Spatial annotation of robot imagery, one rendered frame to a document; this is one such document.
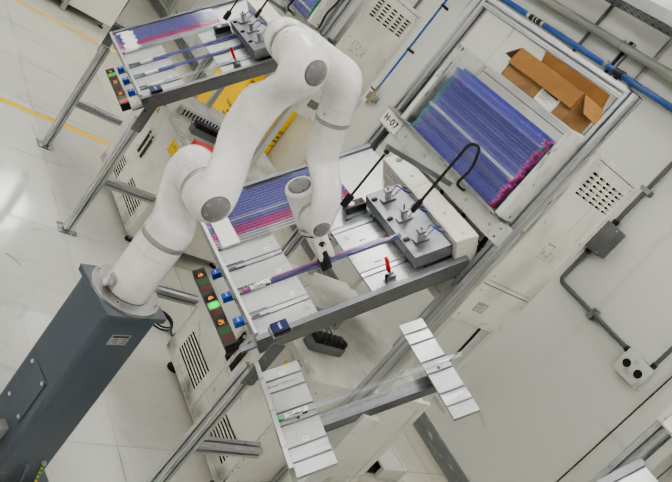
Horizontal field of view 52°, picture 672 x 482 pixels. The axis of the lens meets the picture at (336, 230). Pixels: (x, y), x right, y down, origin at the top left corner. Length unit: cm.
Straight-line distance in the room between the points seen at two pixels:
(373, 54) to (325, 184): 176
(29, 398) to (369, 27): 221
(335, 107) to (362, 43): 171
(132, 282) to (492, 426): 243
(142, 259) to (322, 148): 52
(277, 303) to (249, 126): 69
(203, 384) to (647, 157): 238
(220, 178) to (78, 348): 57
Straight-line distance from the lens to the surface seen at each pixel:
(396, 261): 220
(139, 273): 176
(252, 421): 246
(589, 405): 355
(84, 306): 185
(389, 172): 246
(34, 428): 204
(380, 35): 341
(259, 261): 224
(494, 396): 379
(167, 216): 172
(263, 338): 201
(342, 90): 166
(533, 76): 273
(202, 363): 275
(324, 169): 175
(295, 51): 153
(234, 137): 161
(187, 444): 222
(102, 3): 645
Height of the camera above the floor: 166
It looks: 17 degrees down
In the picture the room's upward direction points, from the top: 39 degrees clockwise
